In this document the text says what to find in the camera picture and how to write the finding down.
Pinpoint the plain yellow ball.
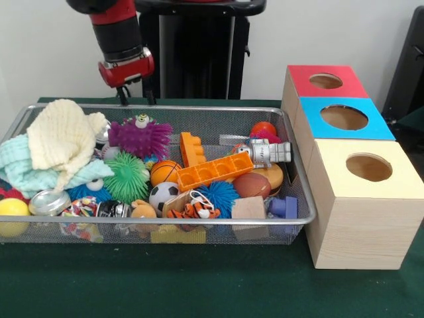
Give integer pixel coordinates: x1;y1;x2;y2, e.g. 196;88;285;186
0;197;30;238

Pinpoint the toy hamburger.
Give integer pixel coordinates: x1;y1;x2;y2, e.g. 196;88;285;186
255;162;285;193

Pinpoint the purple toy block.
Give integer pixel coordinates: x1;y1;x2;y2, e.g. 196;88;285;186
268;195;299;220

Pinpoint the orange toy building block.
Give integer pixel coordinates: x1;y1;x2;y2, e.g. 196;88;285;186
176;151;255;193

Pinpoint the blue spiky ball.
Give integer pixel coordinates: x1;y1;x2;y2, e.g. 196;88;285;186
195;180;240;219

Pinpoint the green spiky ball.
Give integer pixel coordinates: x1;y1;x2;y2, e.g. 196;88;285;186
103;152;150;205

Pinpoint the small orange basketball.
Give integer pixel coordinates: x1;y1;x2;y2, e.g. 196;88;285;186
150;160;184;188

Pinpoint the purple spiky ball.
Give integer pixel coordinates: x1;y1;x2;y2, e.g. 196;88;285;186
107;114;174;162

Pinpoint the black and white soccer ball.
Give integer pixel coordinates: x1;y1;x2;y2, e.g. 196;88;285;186
148;182;180;213

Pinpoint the black chair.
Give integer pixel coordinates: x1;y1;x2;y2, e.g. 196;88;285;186
383;5;424;133

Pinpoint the light teal knitted cloth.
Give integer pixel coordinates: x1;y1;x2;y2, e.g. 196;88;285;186
0;134;115;199

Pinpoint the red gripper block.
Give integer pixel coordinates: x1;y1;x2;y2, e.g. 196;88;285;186
98;48;157;106

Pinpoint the small brown basketball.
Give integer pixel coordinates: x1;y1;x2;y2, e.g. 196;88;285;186
233;172;272;200

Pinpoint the short orange toy block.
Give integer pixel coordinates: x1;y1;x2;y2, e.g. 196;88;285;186
180;131;208;168

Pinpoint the silver toy robot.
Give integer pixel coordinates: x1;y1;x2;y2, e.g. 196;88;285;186
246;137;293;167

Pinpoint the shallow clear mesh bin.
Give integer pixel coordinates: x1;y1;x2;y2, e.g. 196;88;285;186
0;103;317;247

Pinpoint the wooden box with three holes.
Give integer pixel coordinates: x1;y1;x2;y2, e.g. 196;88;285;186
281;64;424;270

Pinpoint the dark green table cloth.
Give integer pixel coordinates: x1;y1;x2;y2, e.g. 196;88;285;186
0;97;424;318

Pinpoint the cream knitted cloth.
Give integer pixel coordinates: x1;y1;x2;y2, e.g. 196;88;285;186
26;99;111;193

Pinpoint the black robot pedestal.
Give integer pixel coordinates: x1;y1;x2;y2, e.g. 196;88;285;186
136;0;267;100

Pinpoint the silver metal can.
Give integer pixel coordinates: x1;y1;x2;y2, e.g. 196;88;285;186
28;189;72;217

